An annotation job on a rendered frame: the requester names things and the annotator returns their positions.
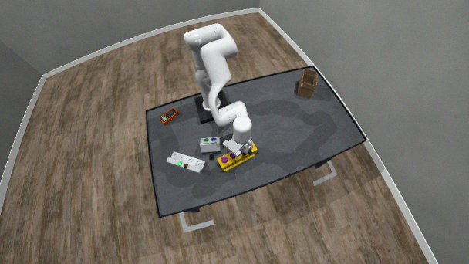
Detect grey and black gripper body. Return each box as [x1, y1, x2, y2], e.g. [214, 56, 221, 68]
[240, 140, 252, 154]

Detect orange pocket multimeter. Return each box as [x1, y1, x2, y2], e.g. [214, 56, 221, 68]
[160, 108, 178, 125]

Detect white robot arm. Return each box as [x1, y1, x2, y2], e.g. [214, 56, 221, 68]
[184, 24, 252, 157]

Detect small brown cardboard box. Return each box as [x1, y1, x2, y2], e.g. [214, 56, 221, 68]
[297, 69, 317, 99]

